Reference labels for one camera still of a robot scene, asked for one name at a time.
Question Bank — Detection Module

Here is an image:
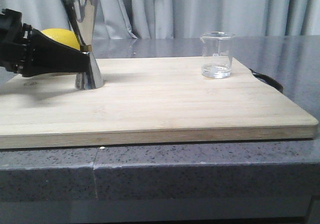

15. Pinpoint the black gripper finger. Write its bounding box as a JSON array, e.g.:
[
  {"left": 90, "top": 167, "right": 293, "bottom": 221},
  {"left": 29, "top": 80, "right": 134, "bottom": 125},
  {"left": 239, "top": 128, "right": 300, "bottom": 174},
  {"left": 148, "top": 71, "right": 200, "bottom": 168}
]
[{"left": 22, "top": 28, "right": 89, "bottom": 77}]

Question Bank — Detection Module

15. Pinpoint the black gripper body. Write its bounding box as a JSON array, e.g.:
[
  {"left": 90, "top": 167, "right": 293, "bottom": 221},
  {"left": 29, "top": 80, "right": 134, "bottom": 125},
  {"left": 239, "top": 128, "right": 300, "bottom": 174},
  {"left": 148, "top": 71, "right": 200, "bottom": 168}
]
[{"left": 0, "top": 8, "right": 34, "bottom": 74}]

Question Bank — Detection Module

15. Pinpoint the steel double jigger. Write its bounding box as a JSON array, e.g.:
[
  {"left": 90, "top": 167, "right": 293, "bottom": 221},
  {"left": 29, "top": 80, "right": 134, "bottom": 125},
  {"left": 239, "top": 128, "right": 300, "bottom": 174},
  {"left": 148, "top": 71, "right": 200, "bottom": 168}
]
[{"left": 61, "top": 0, "right": 104, "bottom": 90}]

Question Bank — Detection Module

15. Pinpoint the clear glass beaker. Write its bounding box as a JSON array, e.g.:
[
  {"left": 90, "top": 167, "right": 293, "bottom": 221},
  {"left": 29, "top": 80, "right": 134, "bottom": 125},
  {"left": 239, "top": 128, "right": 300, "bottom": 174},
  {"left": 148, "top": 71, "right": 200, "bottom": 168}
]
[{"left": 200, "top": 31, "right": 236, "bottom": 79}]

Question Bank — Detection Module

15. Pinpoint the yellow lemon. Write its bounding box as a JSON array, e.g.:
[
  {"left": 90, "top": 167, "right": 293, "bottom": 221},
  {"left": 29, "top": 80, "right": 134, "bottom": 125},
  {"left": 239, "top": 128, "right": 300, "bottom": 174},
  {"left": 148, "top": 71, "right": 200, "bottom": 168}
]
[{"left": 41, "top": 28, "right": 80, "bottom": 51}]

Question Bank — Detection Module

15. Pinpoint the grey curtain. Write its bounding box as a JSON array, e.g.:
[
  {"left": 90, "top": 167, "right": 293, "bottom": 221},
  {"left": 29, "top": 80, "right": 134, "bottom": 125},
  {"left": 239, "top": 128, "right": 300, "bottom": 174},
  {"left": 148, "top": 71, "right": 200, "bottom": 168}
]
[{"left": 0, "top": 0, "right": 320, "bottom": 39}]

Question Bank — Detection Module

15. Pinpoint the wooden cutting board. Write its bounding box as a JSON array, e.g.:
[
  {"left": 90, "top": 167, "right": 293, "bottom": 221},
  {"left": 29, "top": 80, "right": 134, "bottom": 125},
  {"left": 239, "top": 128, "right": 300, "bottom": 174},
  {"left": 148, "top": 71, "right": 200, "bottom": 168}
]
[{"left": 0, "top": 57, "right": 319, "bottom": 149}]

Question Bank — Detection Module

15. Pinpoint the black cutting board handle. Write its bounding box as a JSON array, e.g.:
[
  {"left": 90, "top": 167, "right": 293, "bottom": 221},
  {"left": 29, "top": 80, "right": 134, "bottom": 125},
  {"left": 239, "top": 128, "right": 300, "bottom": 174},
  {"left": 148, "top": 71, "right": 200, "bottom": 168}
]
[{"left": 249, "top": 68, "right": 284, "bottom": 93}]

